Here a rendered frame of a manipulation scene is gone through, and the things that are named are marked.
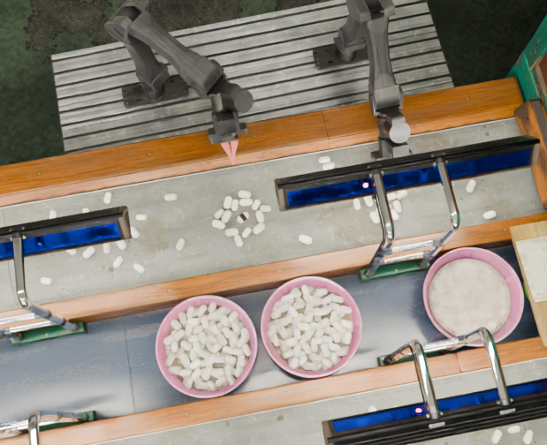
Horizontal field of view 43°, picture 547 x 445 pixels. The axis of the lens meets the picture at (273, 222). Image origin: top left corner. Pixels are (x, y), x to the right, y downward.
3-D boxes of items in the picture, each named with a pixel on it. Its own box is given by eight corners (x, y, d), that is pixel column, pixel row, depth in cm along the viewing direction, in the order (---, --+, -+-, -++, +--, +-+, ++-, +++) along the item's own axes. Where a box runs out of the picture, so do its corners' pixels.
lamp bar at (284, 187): (273, 181, 166) (272, 170, 159) (525, 136, 169) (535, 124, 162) (279, 213, 164) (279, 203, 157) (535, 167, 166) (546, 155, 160)
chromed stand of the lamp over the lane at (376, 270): (345, 219, 201) (364, 163, 158) (413, 207, 202) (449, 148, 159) (360, 282, 196) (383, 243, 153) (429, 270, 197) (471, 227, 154)
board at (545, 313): (507, 228, 191) (509, 226, 190) (560, 218, 191) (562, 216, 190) (543, 347, 182) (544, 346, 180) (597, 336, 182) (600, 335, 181)
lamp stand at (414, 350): (376, 357, 190) (405, 337, 147) (447, 343, 191) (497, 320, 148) (392, 428, 185) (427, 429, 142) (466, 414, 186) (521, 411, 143)
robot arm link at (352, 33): (363, 51, 208) (383, 3, 175) (341, 56, 207) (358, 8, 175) (357, 32, 208) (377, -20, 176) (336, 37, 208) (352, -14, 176)
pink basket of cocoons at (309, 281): (243, 314, 194) (241, 309, 185) (323, 265, 197) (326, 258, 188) (294, 398, 187) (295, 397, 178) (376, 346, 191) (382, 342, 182)
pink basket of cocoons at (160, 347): (155, 310, 194) (148, 305, 185) (249, 293, 195) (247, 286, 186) (168, 407, 187) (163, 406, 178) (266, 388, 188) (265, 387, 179)
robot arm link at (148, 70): (171, 79, 204) (139, 9, 174) (157, 96, 203) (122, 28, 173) (155, 70, 206) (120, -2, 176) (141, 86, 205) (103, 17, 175)
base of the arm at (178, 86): (186, 84, 205) (182, 63, 207) (119, 97, 204) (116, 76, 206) (189, 96, 213) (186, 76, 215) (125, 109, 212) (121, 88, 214)
